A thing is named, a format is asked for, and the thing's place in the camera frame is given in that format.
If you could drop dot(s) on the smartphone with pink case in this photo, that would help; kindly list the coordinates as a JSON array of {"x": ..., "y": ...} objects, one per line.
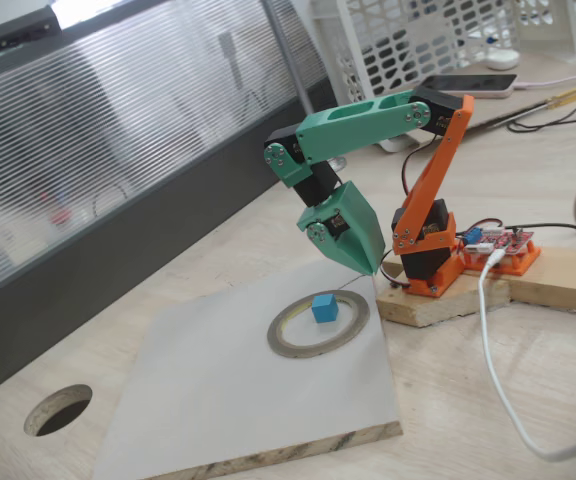
[{"x": 478, "y": 85}]

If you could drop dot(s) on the white perforated plastic basket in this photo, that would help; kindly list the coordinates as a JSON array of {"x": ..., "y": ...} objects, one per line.
[{"x": 570, "y": 42}]

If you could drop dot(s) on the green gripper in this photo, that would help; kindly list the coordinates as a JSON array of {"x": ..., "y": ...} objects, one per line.
[{"x": 353, "y": 220}]

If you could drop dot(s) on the wooden base block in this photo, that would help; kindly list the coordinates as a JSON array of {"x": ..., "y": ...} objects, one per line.
[{"x": 433, "y": 310}]

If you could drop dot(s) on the black box device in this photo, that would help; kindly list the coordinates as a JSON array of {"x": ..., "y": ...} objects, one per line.
[{"x": 20, "y": 27}]

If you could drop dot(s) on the frosted glass desk partition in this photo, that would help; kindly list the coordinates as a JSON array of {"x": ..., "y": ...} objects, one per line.
[{"x": 118, "y": 125}]

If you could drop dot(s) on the white earbuds case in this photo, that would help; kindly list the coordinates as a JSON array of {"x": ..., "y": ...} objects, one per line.
[{"x": 502, "y": 61}]

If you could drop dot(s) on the grey metal pole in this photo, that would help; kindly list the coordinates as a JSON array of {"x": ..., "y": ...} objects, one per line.
[{"x": 288, "y": 50}]

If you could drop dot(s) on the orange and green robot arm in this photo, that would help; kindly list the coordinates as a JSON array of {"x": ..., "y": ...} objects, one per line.
[{"x": 358, "y": 122}]

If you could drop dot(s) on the orange controller board mount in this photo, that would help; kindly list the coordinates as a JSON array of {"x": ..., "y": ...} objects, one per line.
[{"x": 525, "y": 265}]

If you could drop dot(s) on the brown cardboard sheet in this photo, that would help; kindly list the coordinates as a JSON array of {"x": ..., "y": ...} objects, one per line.
[{"x": 528, "y": 100}]

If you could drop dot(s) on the light wooden plank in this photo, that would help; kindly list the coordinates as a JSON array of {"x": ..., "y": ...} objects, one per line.
[{"x": 563, "y": 280}]

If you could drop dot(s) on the red controller circuit board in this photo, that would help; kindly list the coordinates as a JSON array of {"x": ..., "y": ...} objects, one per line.
[{"x": 510, "y": 242}]

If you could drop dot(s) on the blue cube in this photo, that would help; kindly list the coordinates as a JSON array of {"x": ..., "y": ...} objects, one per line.
[{"x": 324, "y": 309}]

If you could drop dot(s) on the white laminated board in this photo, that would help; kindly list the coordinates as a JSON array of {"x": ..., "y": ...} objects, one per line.
[{"x": 248, "y": 410}]

